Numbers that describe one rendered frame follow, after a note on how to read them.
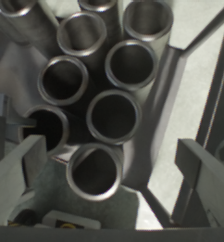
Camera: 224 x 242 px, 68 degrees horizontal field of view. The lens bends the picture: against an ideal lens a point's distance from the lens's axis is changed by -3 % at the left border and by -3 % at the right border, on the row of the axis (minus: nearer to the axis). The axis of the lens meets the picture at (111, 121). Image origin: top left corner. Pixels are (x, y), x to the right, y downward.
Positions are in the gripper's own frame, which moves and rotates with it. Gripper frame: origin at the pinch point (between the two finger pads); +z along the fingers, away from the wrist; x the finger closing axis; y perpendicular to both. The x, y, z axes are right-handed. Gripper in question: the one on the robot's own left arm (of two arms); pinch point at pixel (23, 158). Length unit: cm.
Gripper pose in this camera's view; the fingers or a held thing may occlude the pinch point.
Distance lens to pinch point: 36.1
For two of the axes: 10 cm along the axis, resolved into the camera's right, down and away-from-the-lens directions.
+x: -0.1, -9.9, 1.2
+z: 0.9, 1.2, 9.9
